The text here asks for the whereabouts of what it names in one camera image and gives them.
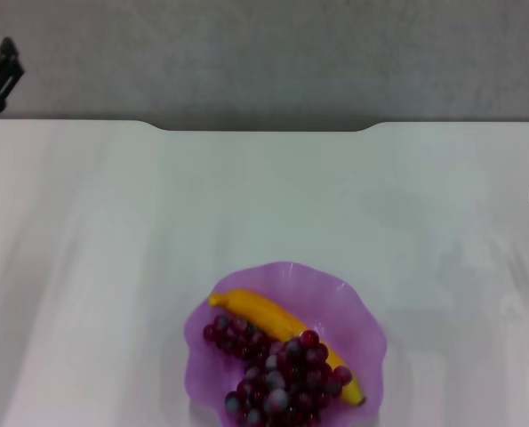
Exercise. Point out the yellow banana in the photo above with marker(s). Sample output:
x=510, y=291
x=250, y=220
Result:
x=264, y=311

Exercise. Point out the red purple grape bunch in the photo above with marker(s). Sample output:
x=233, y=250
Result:
x=290, y=373

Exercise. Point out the purple wavy plastic plate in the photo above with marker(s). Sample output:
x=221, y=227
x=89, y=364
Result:
x=335, y=302

